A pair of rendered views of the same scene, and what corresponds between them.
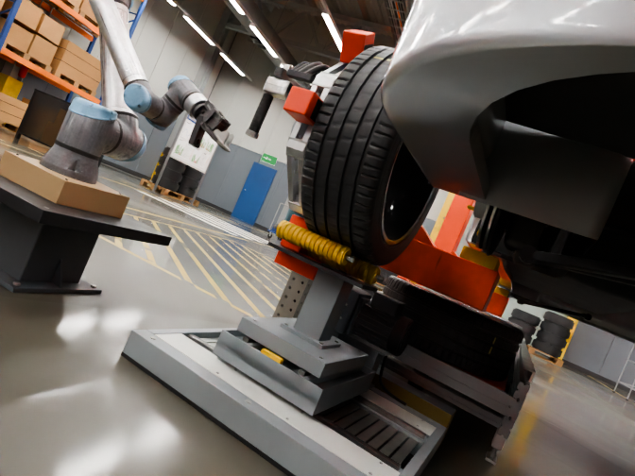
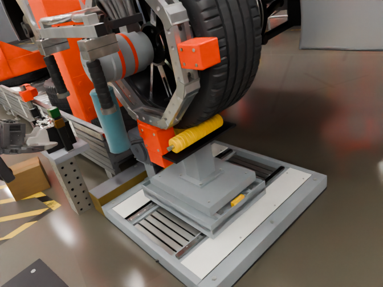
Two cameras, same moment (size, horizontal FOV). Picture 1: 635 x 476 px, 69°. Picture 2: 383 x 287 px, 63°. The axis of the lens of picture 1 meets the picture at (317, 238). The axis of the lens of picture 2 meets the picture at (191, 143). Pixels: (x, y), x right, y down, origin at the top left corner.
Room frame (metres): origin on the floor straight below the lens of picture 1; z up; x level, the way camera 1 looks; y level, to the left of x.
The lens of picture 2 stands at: (0.94, 0.99, 1.04)
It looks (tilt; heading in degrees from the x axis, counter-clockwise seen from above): 28 degrees down; 298
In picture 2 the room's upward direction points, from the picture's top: 12 degrees counter-clockwise
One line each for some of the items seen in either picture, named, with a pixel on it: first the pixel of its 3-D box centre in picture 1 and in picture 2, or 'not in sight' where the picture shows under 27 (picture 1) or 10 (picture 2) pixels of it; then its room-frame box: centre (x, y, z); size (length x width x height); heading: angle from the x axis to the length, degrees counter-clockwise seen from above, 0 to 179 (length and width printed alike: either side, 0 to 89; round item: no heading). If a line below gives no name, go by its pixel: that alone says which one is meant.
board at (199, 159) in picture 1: (190, 160); not in sight; (10.40, 3.33, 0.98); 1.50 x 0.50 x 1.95; 161
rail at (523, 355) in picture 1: (519, 368); not in sight; (2.84, -1.46, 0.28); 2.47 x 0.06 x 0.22; 155
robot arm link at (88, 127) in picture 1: (90, 126); not in sight; (1.66, 0.91, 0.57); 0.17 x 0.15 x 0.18; 167
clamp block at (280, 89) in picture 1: (280, 88); (98, 45); (1.50, 0.31, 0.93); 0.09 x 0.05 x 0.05; 65
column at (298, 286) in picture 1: (295, 298); (69, 177); (2.24, -0.02, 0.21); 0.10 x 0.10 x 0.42; 65
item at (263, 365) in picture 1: (301, 363); (200, 188); (1.52, -0.12, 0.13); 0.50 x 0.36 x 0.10; 155
